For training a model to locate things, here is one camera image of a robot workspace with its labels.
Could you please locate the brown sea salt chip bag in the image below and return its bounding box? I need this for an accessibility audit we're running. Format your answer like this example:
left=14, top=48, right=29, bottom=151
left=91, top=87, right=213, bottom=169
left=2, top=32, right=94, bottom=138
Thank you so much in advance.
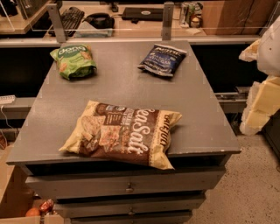
left=60, top=101, right=182, bottom=170

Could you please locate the blue chip bag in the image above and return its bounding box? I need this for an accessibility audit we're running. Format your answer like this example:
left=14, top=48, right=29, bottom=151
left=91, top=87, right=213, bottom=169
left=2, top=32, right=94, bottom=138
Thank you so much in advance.
left=137, top=44, right=187, bottom=77

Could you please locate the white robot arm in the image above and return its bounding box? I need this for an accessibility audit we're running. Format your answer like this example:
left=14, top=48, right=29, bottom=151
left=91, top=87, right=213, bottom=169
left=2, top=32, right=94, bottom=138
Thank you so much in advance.
left=257, top=16, right=280, bottom=76

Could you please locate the green chip bag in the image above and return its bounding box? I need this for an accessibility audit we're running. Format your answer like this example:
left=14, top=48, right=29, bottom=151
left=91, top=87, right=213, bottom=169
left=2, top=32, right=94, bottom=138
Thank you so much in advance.
left=50, top=44, right=96, bottom=80

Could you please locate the top drawer knob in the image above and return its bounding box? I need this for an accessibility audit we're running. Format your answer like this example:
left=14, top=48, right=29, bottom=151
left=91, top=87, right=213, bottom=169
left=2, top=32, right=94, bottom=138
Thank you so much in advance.
left=125, top=183, right=134, bottom=193

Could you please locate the drawer knob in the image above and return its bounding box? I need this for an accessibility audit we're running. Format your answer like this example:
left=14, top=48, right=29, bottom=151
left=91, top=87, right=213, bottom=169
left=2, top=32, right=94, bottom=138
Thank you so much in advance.
left=125, top=183, right=134, bottom=193
left=128, top=207, right=136, bottom=216

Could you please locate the grey drawer cabinet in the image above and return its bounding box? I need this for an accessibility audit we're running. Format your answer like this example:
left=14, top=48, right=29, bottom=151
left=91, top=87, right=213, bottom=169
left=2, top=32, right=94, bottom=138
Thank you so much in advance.
left=7, top=41, right=239, bottom=224

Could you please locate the black laptop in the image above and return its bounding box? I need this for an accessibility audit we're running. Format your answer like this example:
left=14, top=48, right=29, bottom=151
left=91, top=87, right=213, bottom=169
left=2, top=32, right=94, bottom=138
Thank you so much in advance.
left=122, top=7, right=164, bottom=21

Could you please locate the middle drawer knob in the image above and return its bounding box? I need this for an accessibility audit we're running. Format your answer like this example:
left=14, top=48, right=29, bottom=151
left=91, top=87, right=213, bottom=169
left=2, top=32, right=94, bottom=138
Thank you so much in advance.
left=128, top=207, right=136, bottom=216

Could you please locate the small jar on desk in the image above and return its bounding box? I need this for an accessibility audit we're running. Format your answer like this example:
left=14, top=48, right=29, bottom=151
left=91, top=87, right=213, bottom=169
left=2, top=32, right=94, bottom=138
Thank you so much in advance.
left=190, top=17, right=200, bottom=28

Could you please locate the black keyboard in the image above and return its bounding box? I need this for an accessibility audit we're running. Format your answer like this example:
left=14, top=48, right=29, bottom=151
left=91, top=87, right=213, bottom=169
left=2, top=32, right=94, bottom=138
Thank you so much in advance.
left=48, top=6, right=85, bottom=37

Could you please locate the yellow foam padding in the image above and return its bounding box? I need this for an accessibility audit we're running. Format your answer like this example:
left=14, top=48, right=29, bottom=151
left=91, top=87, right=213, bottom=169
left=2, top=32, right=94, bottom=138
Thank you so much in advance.
left=239, top=39, right=280, bottom=136

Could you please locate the red snack packet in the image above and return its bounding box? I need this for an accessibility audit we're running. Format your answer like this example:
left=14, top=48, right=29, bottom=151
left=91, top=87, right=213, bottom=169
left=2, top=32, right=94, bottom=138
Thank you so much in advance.
left=39, top=199, right=54, bottom=213

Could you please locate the white power strip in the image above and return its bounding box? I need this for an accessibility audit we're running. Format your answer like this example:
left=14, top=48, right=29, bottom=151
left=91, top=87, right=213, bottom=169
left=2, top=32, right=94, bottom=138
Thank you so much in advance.
left=0, top=95, right=16, bottom=105

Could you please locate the orange fruit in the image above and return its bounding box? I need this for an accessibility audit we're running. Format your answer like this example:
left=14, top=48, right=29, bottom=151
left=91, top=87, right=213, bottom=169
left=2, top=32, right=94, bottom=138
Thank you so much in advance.
left=25, top=207, right=40, bottom=217

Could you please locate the grey side rail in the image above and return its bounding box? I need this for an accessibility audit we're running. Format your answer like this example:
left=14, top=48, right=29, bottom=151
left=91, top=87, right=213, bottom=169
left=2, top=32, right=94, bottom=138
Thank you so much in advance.
left=215, top=87, right=250, bottom=114

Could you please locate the right metal post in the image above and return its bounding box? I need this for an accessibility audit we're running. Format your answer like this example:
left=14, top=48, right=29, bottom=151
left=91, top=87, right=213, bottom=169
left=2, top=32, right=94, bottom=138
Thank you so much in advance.
left=161, top=2, right=174, bottom=40

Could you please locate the metal post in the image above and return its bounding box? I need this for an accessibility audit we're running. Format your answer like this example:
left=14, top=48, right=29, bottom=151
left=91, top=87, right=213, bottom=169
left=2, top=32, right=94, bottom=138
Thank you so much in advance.
left=46, top=3, right=67, bottom=43
left=161, top=2, right=174, bottom=40

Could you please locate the left metal post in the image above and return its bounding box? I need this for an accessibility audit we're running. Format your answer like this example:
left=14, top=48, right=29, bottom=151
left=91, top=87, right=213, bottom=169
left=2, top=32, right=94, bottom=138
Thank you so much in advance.
left=46, top=3, right=67, bottom=43

